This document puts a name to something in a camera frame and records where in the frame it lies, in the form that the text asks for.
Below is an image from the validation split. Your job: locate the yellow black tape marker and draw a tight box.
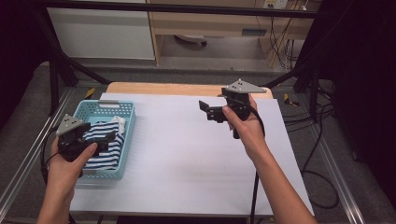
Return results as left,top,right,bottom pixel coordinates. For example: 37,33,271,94
282,92,301,107
83,87,96,101

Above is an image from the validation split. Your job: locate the black curtain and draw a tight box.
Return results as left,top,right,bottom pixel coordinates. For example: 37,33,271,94
306,0,396,202
0,0,52,132

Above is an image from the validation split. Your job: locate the black metal frame crossbar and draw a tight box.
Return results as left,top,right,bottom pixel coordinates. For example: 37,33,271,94
38,0,319,20

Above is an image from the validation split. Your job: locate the hanging cable bundle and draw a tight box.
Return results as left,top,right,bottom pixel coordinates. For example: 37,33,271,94
252,0,301,70

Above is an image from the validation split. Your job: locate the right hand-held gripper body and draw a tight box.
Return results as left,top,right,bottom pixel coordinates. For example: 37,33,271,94
220,78,268,140

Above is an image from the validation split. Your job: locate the wooden table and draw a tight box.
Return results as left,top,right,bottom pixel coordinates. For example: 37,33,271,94
106,81,275,100

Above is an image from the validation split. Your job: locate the light wooden desk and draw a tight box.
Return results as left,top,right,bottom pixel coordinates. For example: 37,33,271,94
146,0,322,68

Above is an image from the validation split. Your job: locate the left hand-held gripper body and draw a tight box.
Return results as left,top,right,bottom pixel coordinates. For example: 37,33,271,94
55,113,92,163

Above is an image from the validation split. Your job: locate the white board mat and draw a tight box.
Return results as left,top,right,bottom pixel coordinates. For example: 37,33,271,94
69,92,315,218

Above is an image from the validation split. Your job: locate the black metal frame stand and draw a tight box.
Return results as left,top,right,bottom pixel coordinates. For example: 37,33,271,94
262,18,335,123
30,7,112,117

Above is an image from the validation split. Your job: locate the black floor cable loop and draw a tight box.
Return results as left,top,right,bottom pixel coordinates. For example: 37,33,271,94
281,99,341,210

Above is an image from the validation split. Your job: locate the white power strip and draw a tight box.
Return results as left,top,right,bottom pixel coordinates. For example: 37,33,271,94
262,0,290,10

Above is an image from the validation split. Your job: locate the hand-held gripper black cable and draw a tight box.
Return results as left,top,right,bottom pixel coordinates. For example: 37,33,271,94
232,96,266,224
39,125,61,186

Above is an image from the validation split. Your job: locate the white cabinet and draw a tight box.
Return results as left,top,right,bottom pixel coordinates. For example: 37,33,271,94
48,0,156,61

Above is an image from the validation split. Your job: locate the aluminium floor rail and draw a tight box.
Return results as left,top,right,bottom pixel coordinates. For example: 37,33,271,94
0,88,74,217
310,133,366,224

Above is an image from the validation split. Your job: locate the blue white striped shirt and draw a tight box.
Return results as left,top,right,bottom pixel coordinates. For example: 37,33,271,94
81,115,127,172

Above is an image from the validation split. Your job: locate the light blue plastic basket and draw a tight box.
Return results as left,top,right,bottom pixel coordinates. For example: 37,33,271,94
73,99,137,181

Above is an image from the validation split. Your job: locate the person's left hand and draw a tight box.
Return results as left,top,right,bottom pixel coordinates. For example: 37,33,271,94
46,137,99,195

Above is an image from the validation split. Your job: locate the person's right hand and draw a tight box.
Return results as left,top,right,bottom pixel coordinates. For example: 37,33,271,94
221,93,266,161

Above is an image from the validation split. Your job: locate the left hand-held gripper black cable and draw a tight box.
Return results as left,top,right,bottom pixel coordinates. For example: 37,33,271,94
39,125,61,186

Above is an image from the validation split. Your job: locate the grey chair base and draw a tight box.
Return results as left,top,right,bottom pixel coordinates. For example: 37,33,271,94
173,34,208,48

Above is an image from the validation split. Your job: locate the right hand-held gripper black cable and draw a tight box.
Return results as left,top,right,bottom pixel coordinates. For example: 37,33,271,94
232,96,266,224

